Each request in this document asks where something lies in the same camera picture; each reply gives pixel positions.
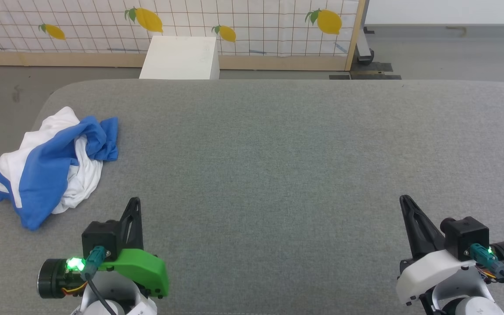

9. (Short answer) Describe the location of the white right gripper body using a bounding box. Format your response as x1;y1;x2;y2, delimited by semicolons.
395;249;476;306

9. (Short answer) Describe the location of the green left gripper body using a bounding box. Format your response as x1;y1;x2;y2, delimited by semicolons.
98;248;169;298

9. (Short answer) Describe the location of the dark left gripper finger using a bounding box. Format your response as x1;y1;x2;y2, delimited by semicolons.
119;197;144;254

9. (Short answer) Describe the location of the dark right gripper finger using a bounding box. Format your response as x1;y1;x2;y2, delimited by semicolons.
399;195;446;258

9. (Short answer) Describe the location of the white and blue shirt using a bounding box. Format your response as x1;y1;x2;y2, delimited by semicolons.
0;106;119;231

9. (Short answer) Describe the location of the white box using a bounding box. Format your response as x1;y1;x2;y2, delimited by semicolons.
139;36;221;80

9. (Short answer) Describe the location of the white board partition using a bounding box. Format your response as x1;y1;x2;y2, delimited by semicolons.
356;0;504;66

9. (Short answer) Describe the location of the lemon print partition panel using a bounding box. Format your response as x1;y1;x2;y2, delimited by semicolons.
0;0;366;71

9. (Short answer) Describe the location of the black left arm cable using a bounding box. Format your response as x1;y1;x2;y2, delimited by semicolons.
80;246;118;315

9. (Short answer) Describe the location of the black floor base plate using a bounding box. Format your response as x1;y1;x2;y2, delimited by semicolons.
329;61;402;81

